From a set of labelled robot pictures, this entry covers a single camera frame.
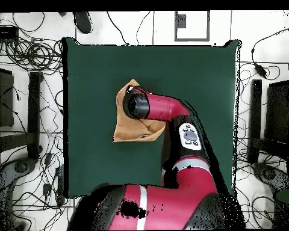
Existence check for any dark green table cloth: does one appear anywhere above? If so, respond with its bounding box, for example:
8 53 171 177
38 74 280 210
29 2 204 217
62 37 243 199

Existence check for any black power strip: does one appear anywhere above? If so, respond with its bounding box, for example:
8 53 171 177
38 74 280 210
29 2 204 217
55 165 66 205

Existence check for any black stand base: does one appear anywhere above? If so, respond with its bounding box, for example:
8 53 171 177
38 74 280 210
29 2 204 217
0 71 43 161
246 79 289 165

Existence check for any person's foot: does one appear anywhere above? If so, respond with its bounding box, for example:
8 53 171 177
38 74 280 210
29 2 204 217
73 11 93 34

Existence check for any grey square frame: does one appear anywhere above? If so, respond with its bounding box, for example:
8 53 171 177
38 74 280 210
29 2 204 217
174 10 211 42

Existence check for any coiled black cable bundle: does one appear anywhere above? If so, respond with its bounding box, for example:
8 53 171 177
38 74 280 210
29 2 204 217
4 38 63 73

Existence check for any black computer case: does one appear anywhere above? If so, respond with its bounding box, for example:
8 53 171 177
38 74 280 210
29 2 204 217
264 80 289 145
0 66 14 128

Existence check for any black power adapter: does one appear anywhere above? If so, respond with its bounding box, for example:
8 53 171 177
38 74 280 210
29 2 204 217
253 63 267 78

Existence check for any black network switch box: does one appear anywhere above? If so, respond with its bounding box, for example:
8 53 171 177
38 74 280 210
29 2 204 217
0 25 19 40

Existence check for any grey office chair base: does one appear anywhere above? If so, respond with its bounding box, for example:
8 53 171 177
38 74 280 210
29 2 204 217
251 162 289 193
0 157 37 230

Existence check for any tan terry towel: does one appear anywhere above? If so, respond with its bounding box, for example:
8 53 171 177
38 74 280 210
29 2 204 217
112 78 167 143

